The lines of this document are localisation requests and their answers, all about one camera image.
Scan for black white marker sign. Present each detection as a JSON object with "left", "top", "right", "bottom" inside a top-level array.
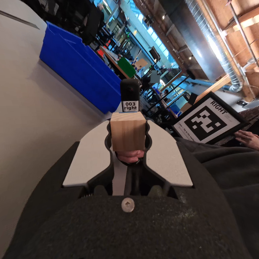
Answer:
[{"left": 172, "top": 91, "right": 249, "bottom": 145}]

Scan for hanging black monitor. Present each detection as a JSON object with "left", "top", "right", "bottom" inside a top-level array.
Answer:
[{"left": 149, "top": 46, "right": 161, "bottom": 61}]

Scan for wooden cube blue stripe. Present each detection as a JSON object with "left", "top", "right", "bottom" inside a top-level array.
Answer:
[{"left": 110, "top": 112, "right": 146, "bottom": 152}]

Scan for wooden table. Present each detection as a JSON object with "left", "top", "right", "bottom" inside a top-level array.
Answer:
[{"left": 99, "top": 45, "right": 132, "bottom": 79}]

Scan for grey desk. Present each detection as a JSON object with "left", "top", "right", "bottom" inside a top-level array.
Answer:
[{"left": 0, "top": 0, "right": 126, "bottom": 253}]

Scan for person's right hand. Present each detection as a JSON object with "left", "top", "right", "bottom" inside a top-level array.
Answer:
[{"left": 117, "top": 150, "right": 142, "bottom": 164}]

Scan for green box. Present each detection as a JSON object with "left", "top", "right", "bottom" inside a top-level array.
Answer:
[{"left": 117, "top": 57, "right": 136, "bottom": 78}]

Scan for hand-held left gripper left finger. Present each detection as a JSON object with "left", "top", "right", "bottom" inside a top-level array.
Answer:
[{"left": 62, "top": 120, "right": 115, "bottom": 195}]

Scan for person's body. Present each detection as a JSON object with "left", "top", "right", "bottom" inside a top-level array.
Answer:
[{"left": 182, "top": 160, "right": 259, "bottom": 259}]

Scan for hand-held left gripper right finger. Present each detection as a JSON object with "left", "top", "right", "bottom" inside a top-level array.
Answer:
[{"left": 139, "top": 120, "right": 193, "bottom": 197}]

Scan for wooden board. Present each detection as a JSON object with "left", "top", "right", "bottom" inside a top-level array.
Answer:
[{"left": 134, "top": 58, "right": 148, "bottom": 69}]

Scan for silver ventilation duct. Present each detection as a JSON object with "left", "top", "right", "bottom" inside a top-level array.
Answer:
[{"left": 183, "top": 0, "right": 244, "bottom": 93}]

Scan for blue plastic bin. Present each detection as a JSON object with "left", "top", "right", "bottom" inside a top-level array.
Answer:
[{"left": 39, "top": 21, "right": 122, "bottom": 114}]

